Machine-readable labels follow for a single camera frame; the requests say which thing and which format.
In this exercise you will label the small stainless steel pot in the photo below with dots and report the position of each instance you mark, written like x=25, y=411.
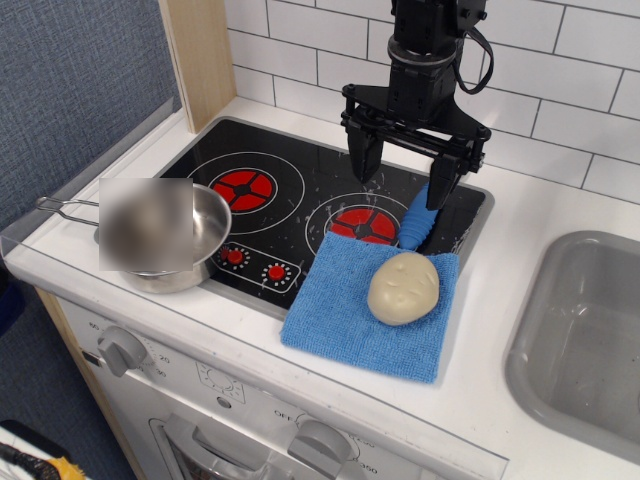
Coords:
x=160, y=234

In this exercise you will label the yellow black object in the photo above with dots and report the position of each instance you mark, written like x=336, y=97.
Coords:
x=52, y=469

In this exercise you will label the blue handled metal spoon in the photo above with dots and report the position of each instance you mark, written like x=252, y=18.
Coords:
x=417, y=222

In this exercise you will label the light wooden post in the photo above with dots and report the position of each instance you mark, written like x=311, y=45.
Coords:
x=199, y=46

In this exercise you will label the white toy oven front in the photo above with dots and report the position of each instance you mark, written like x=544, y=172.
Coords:
x=184, y=419

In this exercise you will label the black toy stovetop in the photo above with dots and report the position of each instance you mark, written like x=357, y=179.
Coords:
x=285, y=193

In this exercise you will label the blue microfiber cloth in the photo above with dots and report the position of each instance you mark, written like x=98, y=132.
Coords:
x=330, y=316

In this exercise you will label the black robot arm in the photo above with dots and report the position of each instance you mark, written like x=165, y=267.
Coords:
x=434, y=27

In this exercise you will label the grey right oven knob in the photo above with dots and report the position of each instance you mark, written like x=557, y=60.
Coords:
x=320, y=446

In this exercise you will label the grey plastic sink basin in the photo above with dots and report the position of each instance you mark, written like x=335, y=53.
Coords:
x=573, y=365

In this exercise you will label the grey oven knob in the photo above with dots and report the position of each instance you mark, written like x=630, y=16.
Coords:
x=320, y=446
x=121, y=350

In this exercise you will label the beige toy potato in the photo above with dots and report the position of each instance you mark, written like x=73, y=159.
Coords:
x=404, y=289

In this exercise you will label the grey left oven knob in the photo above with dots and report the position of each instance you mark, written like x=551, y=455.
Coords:
x=121, y=350

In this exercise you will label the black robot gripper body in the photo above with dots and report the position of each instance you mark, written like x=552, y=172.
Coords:
x=417, y=110

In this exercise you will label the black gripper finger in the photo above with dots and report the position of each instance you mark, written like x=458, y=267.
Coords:
x=444, y=176
x=365, y=151

